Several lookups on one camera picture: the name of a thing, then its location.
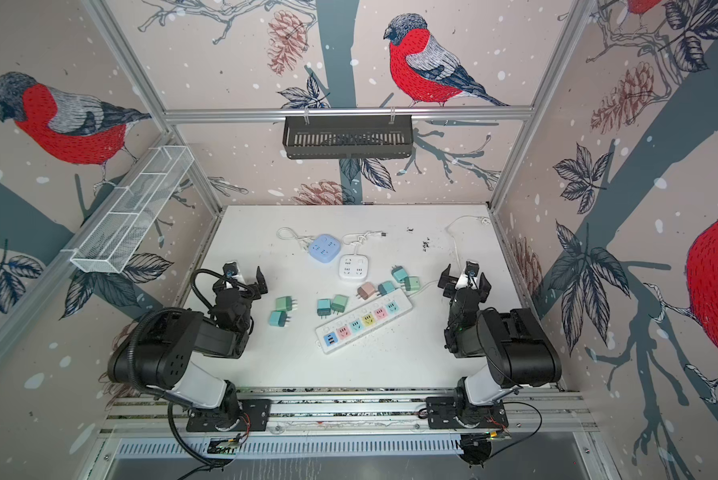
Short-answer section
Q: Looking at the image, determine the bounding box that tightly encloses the white wire mesh shelf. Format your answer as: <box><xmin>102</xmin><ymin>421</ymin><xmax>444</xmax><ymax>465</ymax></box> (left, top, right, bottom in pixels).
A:
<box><xmin>70</xmin><ymin>145</ymin><xmax>194</xmax><ymax>273</ymax></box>

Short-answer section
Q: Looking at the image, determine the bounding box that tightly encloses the white power strip cable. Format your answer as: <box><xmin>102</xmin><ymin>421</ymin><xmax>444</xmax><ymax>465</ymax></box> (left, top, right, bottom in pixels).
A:
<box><xmin>408</xmin><ymin>214</ymin><xmax>492</xmax><ymax>298</ymax></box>

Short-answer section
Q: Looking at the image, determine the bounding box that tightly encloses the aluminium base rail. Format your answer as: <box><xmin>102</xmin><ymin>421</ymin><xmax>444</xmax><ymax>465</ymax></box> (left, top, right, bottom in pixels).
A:
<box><xmin>97</xmin><ymin>386</ymin><xmax>600</xmax><ymax>438</ymax></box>

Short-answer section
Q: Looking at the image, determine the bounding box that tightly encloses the white colourful power strip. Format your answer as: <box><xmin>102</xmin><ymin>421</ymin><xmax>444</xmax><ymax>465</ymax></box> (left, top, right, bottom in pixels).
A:
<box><xmin>314</xmin><ymin>290</ymin><xmax>413</xmax><ymax>355</ymax></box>

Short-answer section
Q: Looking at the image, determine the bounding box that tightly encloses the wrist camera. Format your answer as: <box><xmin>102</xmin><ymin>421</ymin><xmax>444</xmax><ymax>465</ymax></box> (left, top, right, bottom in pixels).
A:
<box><xmin>222</xmin><ymin>261</ymin><xmax>244</xmax><ymax>282</ymax></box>
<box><xmin>456</xmin><ymin>260</ymin><xmax>480</xmax><ymax>289</ymax></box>

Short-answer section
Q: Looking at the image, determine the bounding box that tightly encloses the blue socket white cable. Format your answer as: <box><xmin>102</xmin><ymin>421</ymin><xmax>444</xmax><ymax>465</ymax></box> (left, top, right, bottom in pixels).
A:
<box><xmin>276</xmin><ymin>226</ymin><xmax>316</xmax><ymax>252</ymax></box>

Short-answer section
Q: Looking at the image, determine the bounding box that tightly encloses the teal plug adapter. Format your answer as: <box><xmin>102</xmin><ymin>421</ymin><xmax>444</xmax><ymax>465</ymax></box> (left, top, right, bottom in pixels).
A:
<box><xmin>391</xmin><ymin>266</ymin><xmax>409</xmax><ymax>284</ymax></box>
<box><xmin>268</xmin><ymin>310</ymin><xmax>291</xmax><ymax>328</ymax></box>
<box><xmin>377</xmin><ymin>281</ymin><xmax>397</xmax><ymax>296</ymax></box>
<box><xmin>317</xmin><ymin>299</ymin><xmax>332</xmax><ymax>318</ymax></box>

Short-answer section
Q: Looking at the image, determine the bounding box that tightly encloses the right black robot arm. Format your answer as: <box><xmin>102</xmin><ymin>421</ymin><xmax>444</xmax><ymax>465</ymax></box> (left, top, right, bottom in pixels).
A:
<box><xmin>429</xmin><ymin>262</ymin><xmax>562</xmax><ymax>429</ymax></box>

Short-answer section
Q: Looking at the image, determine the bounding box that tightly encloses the pink plug adapter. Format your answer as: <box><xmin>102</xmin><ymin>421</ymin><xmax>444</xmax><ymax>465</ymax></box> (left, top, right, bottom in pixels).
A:
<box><xmin>357</xmin><ymin>282</ymin><xmax>377</xmax><ymax>300</ymax></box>

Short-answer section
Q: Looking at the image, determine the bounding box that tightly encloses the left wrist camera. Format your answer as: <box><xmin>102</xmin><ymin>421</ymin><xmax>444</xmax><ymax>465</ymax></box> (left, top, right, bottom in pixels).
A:
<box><xmin>222</xmin><ymin>261</ymin><xmax>244</xmax><ymax>282</ymax></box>

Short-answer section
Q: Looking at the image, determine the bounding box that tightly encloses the blue square power socket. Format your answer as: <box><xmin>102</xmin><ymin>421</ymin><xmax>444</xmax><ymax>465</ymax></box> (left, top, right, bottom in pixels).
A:
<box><xmin>307</xmin><ymin>234</ymin><xmax>342</xmax><ymax>264</ymax></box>

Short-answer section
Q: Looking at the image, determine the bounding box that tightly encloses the white square power socket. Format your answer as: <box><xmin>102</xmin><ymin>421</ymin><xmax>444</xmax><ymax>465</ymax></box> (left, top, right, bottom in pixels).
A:
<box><xmin>338</xmin><ymin>254</ymin><xmax>369</xmax><ymax>282</ymax></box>

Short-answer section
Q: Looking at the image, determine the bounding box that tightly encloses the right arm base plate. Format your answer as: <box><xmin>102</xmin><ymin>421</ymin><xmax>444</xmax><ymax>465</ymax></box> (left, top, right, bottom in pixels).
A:
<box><xmin>422</xmin><ymin>396</ymin><xmax>508</xmax><ymax>430</ymax></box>

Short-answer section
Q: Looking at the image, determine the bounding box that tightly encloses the green plug adapter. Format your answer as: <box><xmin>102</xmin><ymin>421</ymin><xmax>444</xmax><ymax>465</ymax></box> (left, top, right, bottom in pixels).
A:
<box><xmin>330</xmin><ymin>294</ymin><xmax>349</xmax><ymax>313</ymax></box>
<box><xmin>402</xmin><ymin>276</ymin><xmax>422</xmax><ymax>293</ymax></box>
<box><xmin>274</xmin><ymin>296</ymin><xmax>298</xmax><ymax>312</ymax></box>

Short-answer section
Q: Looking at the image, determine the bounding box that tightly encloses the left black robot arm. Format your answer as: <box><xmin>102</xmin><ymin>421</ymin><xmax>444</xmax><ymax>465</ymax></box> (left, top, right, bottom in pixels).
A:
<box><xmin>107</xmin><ymin>262</ymin><xmax>271</xmax><ymax>434</ymax></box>

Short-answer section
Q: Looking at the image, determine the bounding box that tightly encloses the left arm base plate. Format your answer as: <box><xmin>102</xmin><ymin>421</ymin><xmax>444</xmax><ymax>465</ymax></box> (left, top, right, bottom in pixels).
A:
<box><xmin>186</xmin><ymin>399</ymin><xmax>272</xmax><ymax>433</ymax></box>

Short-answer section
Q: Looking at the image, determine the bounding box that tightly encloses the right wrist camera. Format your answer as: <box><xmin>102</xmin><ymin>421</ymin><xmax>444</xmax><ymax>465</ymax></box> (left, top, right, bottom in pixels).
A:
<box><xmin>456</xmin><ymin>260</ymin><xmax>480</xmax><ymax>289</ymax></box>

